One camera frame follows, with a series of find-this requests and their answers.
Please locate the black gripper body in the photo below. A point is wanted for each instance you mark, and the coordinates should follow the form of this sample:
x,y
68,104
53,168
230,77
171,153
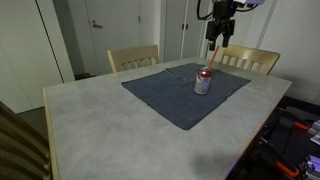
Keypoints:
x,y
222,13

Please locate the red drinking straw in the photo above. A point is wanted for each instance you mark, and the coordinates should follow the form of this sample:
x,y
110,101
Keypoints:
x,y
214,56

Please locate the silver red soda can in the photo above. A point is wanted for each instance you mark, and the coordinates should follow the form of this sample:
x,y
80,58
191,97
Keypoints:
x,y
202,83

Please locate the white closet door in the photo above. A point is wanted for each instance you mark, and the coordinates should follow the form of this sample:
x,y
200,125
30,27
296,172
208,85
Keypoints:
x,y
190,36
172,30

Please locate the light wooden chair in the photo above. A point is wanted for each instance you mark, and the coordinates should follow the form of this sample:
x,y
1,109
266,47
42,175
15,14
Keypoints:
x,y
133,53
250,55
20,143

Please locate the dark blue cloth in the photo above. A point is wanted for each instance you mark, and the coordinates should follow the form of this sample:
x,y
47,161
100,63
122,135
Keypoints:
x,y
166,96
230,83

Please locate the grey door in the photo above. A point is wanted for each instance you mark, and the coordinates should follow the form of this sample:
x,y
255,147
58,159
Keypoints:
x,y
113,40

